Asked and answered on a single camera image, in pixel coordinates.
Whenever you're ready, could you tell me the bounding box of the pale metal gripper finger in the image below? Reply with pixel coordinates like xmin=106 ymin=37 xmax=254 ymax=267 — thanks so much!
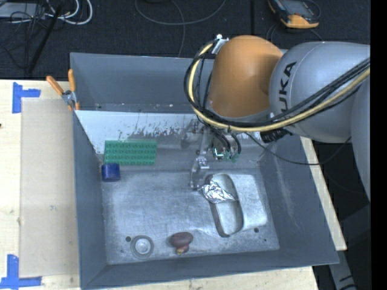
xmin=196 ymin=158 xmax=210 ymax=192
xmin=189 ymin=158 xmax=203 ymax=191

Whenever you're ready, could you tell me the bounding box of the crumpled silver foil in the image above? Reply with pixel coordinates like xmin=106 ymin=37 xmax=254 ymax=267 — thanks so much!
xmin=200 ymin=182 xmax=237 ymax=205

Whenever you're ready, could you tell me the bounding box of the grey metal bin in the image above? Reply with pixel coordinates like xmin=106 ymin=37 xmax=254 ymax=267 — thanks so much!
xmin=69 ymin=52 xmax=341 ymax=289

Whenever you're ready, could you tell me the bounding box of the grey oval band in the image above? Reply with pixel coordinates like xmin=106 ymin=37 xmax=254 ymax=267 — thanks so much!
xmin=206 ymin=173 xmax=245 ymax=239

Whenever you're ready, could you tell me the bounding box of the pale grey flat pad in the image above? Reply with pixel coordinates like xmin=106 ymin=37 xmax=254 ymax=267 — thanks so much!
xmin=225 ymin=173 xmax=268 ymax=232

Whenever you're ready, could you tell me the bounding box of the brown toy mushroom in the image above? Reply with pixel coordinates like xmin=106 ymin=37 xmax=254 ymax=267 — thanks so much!
xmin=169 ymin=231 xmax=195 ymax=256

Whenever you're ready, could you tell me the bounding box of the green studded flat block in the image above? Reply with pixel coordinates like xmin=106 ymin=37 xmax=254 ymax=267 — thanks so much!
xmin=103 ymin=140 xmax=158 ymax=167

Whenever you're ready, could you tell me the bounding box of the blue cylinder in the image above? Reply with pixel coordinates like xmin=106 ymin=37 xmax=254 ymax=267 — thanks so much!
xmin=101 ymin=163 xmax=122 ymax=182

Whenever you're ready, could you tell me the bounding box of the clear round glass piece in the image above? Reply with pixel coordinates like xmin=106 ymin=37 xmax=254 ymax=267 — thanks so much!
xmin=130 ymin=235 xmax=155 ymax=260

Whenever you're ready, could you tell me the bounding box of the pale cardboard board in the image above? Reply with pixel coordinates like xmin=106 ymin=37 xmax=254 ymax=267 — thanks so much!
xmin=18 ymin=97 xmax=80 ymax=279

